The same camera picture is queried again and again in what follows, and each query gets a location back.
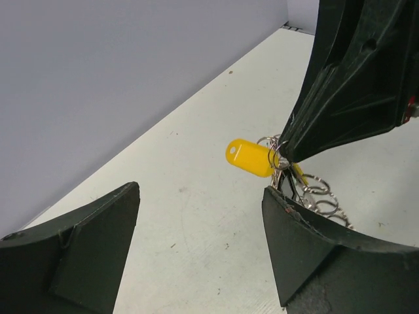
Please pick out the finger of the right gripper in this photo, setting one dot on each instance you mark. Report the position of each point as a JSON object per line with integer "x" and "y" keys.
{"x": 362, "y": 74}

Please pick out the black key tag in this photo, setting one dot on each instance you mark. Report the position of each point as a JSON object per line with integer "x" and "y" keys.
{"x": 287, "y": 185}

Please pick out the metal disc keyring holder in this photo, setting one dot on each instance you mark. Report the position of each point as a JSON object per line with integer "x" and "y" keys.
{"x": 317, "y": 196}

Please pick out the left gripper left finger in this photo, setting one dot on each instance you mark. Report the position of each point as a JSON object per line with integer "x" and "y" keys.
{"x": 74, "y": 262}

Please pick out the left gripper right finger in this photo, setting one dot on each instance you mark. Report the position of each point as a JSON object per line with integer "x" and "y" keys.
{"x": 320, "y": 266}

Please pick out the yellow tag key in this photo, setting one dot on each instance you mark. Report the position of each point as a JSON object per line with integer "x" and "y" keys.
{"x": 251, "y": 157}

